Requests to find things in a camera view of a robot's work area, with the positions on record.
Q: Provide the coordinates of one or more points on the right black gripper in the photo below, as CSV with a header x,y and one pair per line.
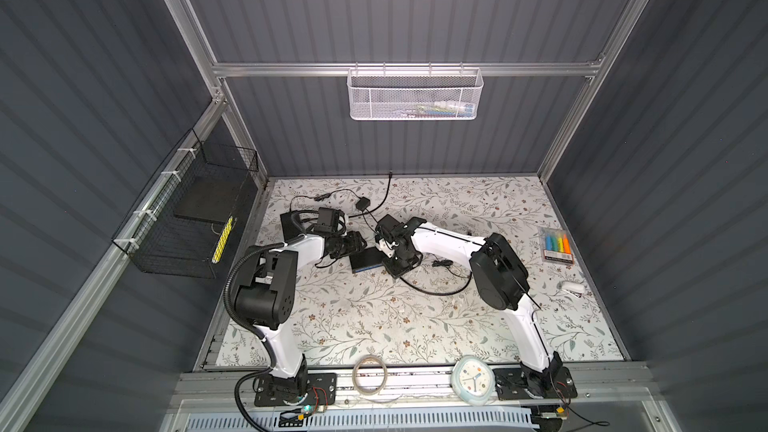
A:
x,y
394,272

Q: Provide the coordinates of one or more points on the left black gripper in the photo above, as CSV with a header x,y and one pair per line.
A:
x,y
355,245

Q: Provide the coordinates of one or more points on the small black power adapter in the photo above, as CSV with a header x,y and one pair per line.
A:
x,y
442,263

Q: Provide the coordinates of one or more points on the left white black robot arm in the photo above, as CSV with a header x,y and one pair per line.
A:
x,y
260,290

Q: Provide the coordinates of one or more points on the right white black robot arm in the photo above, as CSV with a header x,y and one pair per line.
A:
x,y
500,278

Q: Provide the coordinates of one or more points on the black power adapter left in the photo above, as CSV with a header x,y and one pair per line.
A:
x,y
362,204

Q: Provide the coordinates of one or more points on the floral table mat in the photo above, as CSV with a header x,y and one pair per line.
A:
x,y
434,315

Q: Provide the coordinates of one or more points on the clear tape roll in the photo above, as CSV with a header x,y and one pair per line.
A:
x,y
369,375

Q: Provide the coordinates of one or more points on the yellow black striped item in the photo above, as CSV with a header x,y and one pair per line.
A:
x,y
222,241

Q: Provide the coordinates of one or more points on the black flat box in basket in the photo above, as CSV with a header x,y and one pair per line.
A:
x,y
208,200

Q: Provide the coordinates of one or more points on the white round clock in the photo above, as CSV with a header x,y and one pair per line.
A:
x,y
472,380

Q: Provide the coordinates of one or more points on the highlighter marker pack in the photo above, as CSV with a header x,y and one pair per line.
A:
x,y
555,246

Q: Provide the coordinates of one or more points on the small white cylinder object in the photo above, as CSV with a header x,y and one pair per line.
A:
x,y
574,288

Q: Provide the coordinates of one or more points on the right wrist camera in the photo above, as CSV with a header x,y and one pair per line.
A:
x,y
384,244

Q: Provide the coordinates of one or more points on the white wire mesh basket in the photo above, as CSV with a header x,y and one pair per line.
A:
x,y
425,94

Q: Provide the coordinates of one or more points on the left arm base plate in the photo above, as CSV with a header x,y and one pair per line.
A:
x,y
316,389

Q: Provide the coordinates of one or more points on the black wire basket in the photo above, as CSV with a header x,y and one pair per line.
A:
x,y
157,242

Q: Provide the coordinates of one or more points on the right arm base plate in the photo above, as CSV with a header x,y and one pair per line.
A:
x,y
517,383

